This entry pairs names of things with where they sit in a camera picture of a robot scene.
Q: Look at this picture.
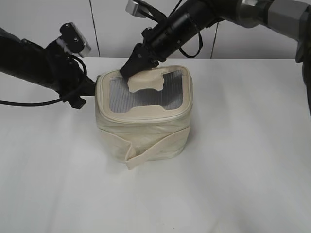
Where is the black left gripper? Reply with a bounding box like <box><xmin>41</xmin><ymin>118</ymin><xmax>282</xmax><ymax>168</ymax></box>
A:
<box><xmin>46</xmin><ymin>40</ymin><xmax>96</xmax><ymax>109</ymax></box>

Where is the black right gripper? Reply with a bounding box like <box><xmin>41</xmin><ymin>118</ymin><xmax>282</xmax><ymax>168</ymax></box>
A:
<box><xmin>120</xmin><ymin>11</ymin><xmax>204</xmax><ymax>79</ymax></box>

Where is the cream fabric zipper bag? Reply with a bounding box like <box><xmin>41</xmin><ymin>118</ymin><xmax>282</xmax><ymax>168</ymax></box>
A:
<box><xmin>95</xmin><ymin>65</ymin><xmax>193</xmax><ymax>169</ymax></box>

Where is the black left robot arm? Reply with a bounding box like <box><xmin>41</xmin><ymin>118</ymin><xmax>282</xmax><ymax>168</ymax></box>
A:
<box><xmin>0</xmin><ymin>22</ymin><xmax>96</xmax><ymax>109</ymax></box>

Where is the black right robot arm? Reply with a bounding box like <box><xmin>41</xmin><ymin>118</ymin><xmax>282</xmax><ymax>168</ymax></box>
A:
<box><xmin>121</xmin><ymin>0</ymin><xmax>311</xmax><ymax>91</ymax></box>

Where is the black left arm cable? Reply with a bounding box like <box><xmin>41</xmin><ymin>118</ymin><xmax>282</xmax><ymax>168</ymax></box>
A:
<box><xmin>0</xmin><ymin>57</ymin><xmax>87</xmax><ymax>107</ymax></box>

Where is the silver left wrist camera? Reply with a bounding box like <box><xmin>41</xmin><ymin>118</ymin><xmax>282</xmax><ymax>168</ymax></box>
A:
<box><xmin>60</xmin><ymin>22</ymin><xmax>91</xmax><ymax>57</ymax></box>

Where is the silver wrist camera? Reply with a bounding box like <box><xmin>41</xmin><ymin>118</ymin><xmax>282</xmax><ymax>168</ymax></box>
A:
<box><xmin>125</xmin><ymin>0</ymin><xmax>151</xmax><ymax>18</ymax></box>
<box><xmin>60</xmin><ymin>22</ymin><xmax>91</xmax><ymax>57</ymax></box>

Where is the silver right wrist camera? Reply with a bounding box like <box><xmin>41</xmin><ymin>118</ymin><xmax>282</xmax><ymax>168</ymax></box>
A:
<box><xmin>125</xmin><ymin>0</ymin><xmax>151</xmax><ymax>18</ymax></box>

